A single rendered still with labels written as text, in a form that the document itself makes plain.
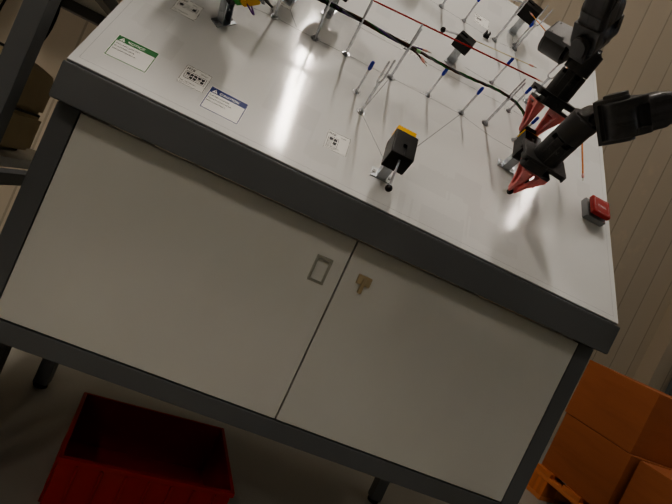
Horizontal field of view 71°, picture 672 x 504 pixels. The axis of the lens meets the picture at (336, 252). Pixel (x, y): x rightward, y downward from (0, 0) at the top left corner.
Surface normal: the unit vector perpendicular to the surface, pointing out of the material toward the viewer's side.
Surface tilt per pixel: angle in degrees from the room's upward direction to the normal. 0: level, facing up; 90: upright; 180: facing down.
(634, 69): 90
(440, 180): 54
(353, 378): 90
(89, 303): 90
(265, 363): 90
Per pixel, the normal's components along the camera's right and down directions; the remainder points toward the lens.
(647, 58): 0.26, 0.17
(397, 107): 0.37, -0.44
